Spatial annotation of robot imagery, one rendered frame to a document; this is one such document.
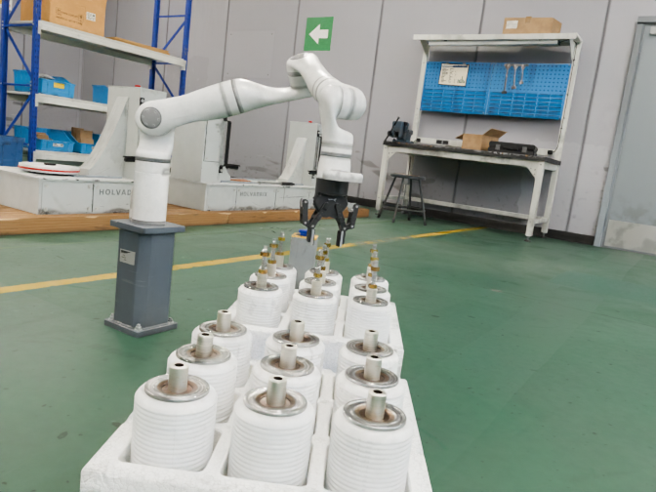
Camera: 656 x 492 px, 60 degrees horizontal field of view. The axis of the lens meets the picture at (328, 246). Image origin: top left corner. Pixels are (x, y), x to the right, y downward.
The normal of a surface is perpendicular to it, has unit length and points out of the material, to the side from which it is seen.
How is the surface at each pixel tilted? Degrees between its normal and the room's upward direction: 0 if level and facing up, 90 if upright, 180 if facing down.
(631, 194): 90
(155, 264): 90
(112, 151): 90
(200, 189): 90
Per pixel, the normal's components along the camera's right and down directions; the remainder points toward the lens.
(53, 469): 0.12, -0.98
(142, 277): 0.21, 0.18
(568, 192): -0.55, 0.07
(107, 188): 0.83, 0.19
